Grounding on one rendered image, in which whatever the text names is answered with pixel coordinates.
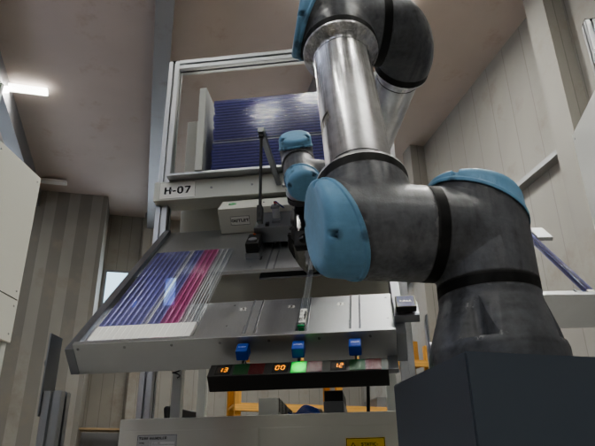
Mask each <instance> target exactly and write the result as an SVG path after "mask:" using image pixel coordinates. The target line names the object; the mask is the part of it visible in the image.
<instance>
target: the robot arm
mask: <svg viewBox="0 0 595 446"><path fill-rule="evenodd" d="M291 56H292V57H293V58H295V59H298V60H299V61H304V62H305V66H306V68H307V70H308V72H309V73H310V74H311V75H312V76H313V77H315V79H316V87H317V95H318V103H319V111H320V119H321V135H322V142H323V150H324V158H325V160H320V159H315V158H314V155H313V144H312V139H311V136H310V134H309V133H307V132H306V131H303V130H294V131H289V132H286V133H284V134H282V135H281V136H280V137H279V151H280V156H281V162H282V173H283V179H284V183H283V184H282V187H283V188H286V189H285V190H286V196H287V199H288V203H289V204H290V205H292V206H295V207H294V208H293V209H292V211H291V216H290V224H291V225H290V228H289V230H291V233H288V247H289V250H290V252H291V254H292V256H293V257H294V258H295V259H296V261H297V263H298V264H299V266H300V267H301V268H302V269H303V270H304V271H305V272H306V273H307V270H308V264H307V263H306V257H305V251H306V250H308V253H309V256H310V259H311V261H312V263H313V271H314V272H315V273H316V272H317V271H318V272H319V273H320V274H322V275H324V276H325V277H327V278H332V279H343V280H347V281H353V282H358V281H400V282H419V283H435V284H436V285H437V299H438V307H439V309H438V315H437V323H436V327H435V332H434V336H433V340H432V344H431V348H430V353H429V368H431V367H433V366H435V365H438V364H440V363H442V362H444V361H446V360H448V359H450V358H453V357H455V356H457V355H459V354H460V353H462V352H465V351H478V352H497V353H517V354H537V355H556V356H573V353H572V349H571V346H570V344H569V342H568V340H567V339H565V338H564V336H563V333H562V332H561V330H560V327H559V325H558V323H557V321H556V319H555V318H554V316H553V314H552V312H551V310H550V309H549V307H548V305H547V303H546V301H545V299H544V294H543V290H542V284H541V280H540V275H539V271H538V266H537V257H536V252H535V248H534V243H533V238H532V233H531V229H530V223H531V220H530V215H529V210H528V208H527V207H526V204H525V201H524V197H523V193H522V191H521V189H520V188H519V187H518V185H517V184H516V183H515V182H514V181H513V180H512V179H510V178H509V177H507V176H505V175H504V174H502V173H498V172H494V171H491V170H486V169H480V168H464V169H459V171H458V172H457V173H455V172H453V171H449V172H446V173H442V174H439V175H438V176H437V177H435V178H434V179H433V180H432V181H431V182H430V183H429V185H428V186H427V185H413V184H410V182H409V179H408V174H407V171H406V168H405V167H404V165H403V163H402V162H401V161H400V160H399V159H397V158H395V157H394V156H392V155H391V154H390V149H391V147H392V144H393V143H394V141H395V138H396V136H397V133H398V130H399V128H400V126H401V123H402V121H403V119H404V117H405V115H406V111H407V109H408V106H409V104H410V103H411V100H412V98H413V94H414V92H415V90H416V89H417V88H418V87H420V86H421V85H423V84H424V82H425V81H426V79H427V78H428V75H429V71H430V69H431V66H432V63H433V57H434V40H433V34H432V31H431V28H430V25H429V22H428V20H427V18H426V16H425V15H424V13H423V12H422V10H421V9H420V8H419V7H418V6H417V5H416V4H415V3H414V2H413V1H412V0H300V1H299V7H298V12H297V23H296V28H295V34H294V40H293V46H292V52H291ZM373 67H374V69H375V72H376V76H374V71H373Z"/></svg>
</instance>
